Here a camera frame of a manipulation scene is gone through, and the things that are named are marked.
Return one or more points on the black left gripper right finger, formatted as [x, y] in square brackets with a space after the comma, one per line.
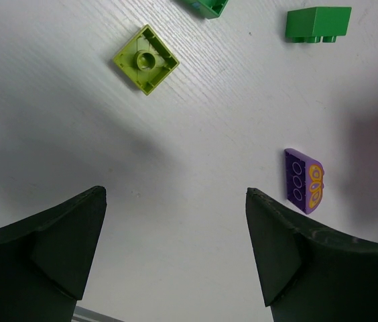
[309, 271]

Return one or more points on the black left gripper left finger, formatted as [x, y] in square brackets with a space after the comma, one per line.
[45, 259]

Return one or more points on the purple curved butterfly lego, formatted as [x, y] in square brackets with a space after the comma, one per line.
[304, 180]

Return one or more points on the lime lego brick upside down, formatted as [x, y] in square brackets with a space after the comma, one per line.
[146, 60]

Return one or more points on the small green lego brick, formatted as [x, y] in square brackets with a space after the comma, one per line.
[317, 24]

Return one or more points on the green lego brick upside down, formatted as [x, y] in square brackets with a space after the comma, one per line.
[208, 9]

